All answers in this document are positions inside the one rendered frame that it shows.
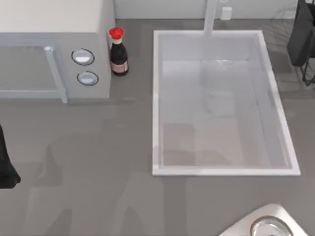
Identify white sink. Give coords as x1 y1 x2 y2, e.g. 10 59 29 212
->
152 29 302 177

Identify dark bottle with red cap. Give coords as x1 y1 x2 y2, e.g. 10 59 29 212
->
109 27 129 77

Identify small microwave knob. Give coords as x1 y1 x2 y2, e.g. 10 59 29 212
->
76 70 99 86

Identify pale microwave oven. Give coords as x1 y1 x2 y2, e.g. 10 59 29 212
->
0 0 116 104

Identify large microwave knob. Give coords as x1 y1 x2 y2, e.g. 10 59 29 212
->
70 48 95 66

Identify tall white tap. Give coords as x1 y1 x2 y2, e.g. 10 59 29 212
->
203 0 219 38

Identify microwave oven door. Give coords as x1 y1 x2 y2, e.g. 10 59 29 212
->
0 46 68 104

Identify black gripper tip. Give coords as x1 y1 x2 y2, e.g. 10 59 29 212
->
0 124 21 189

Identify white wall socket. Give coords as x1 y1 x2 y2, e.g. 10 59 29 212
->
220 6 232 21

